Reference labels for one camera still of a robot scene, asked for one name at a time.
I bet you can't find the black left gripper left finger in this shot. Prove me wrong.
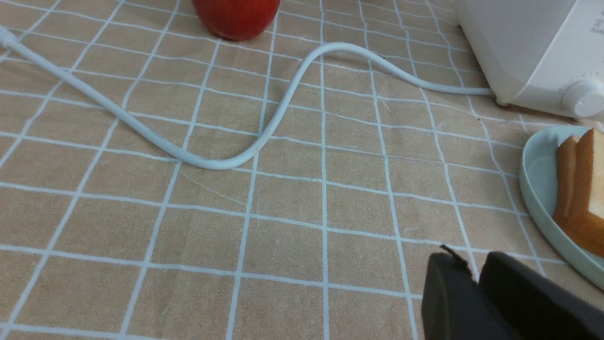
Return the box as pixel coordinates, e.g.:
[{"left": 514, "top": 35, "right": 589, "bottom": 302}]
[{"left": 421, "top": 245, "right": 515, "bottom": 340}]

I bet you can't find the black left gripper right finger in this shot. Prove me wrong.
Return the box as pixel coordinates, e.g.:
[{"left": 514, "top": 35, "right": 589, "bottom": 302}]
[{"left": 479, "top": 252, "right": 604, "bottom": 340}]

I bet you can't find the toasted bread slice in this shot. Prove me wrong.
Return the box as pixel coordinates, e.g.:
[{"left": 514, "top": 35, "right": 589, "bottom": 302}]
[
  {"left": 566, "top": 129, "right": 604, "bottom": 257},
  {"left": 553, "top": 136, "right": 579, "bottom": 229}
]

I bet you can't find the light green round plate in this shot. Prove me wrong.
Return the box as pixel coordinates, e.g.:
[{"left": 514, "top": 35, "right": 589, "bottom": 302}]
[{"left": 519, "top": 125, "right": 604, "bottom": 289}]

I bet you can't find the orange checkered tablecloth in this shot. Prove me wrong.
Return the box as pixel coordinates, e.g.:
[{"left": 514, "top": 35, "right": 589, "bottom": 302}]
[{"left": 0, "top": 0, "right": 603, "bottom": 340}]

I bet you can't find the white two-slot toaster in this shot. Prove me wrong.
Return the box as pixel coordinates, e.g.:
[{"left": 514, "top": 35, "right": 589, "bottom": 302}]
[{"left": 453, "top": 0, "right": 604, "bottom": 122}]

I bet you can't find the red apple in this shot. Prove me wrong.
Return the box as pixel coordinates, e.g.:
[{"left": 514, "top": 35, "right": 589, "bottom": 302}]
[{"left": 191, "top": 0, "right": 281, "bottom": 42}]

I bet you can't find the white toaster power cord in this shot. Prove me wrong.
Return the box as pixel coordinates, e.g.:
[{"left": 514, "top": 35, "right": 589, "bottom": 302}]
[{"left": 0, "top": 26, "right": 495, "bottom": 171}]

